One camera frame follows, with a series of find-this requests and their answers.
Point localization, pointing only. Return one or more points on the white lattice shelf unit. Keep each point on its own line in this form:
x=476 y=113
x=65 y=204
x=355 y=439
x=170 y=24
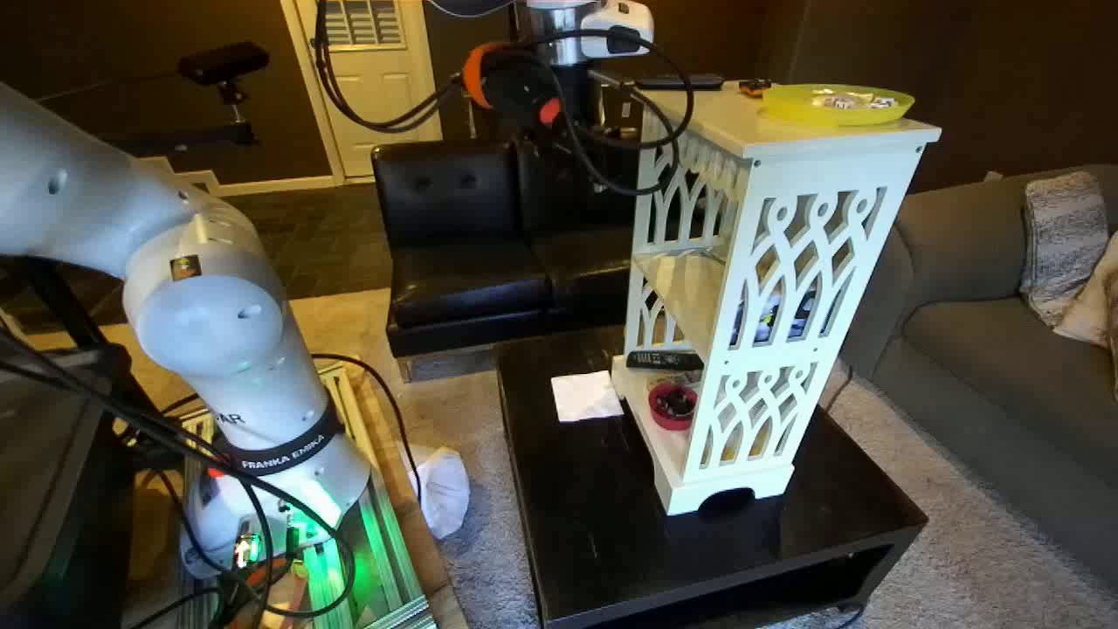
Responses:
x=804 y=150

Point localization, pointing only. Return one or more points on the black coffee table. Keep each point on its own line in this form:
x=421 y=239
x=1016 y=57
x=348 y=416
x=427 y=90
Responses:
x=606 y=526

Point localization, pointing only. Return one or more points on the blue white small object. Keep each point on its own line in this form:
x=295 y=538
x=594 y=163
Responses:
x=785 y=314

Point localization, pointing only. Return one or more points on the grey fabric sofa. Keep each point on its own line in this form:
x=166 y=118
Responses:
x=991 y=360

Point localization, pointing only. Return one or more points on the red bowl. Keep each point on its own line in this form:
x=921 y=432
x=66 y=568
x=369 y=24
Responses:
x=673 y=405

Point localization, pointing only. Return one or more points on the small orange black object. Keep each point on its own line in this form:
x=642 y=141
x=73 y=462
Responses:
x=754 y=85

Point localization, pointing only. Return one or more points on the cream cushion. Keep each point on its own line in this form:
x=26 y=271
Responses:
x=1093 y=309

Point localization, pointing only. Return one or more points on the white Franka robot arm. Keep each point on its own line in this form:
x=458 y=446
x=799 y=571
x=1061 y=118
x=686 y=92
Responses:
x=212 y=314

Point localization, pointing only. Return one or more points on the grey patterned pillow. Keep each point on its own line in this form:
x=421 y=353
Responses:
x=1063 y=239

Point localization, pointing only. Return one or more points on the dark grey box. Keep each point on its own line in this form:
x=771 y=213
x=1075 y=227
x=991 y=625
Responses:
x=46 y=526

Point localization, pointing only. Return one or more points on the white plastic bag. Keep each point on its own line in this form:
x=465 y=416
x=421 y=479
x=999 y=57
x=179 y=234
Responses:
x=441 y=490

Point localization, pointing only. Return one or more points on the black flat case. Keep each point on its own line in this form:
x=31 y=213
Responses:
x=681 y=83

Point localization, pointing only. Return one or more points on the white paper napkin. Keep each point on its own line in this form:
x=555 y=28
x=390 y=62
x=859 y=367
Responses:
x=585 y=395

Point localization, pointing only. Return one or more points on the black remote control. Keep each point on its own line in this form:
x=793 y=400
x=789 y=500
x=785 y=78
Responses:
x=663 y=360

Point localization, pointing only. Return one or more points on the white bottle orange cap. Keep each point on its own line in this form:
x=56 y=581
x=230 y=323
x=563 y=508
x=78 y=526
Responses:
x=212 y=485

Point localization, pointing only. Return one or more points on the black leather sofa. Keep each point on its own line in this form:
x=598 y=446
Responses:
x=465 y=282

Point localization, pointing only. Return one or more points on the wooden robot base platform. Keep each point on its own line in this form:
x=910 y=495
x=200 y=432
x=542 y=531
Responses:
x=386 y=561

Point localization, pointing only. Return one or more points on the white panel door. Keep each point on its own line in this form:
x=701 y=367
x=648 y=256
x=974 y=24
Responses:
x=386 y=70

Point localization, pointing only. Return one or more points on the black camera on stand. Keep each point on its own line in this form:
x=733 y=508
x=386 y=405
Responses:
x=220 y=62

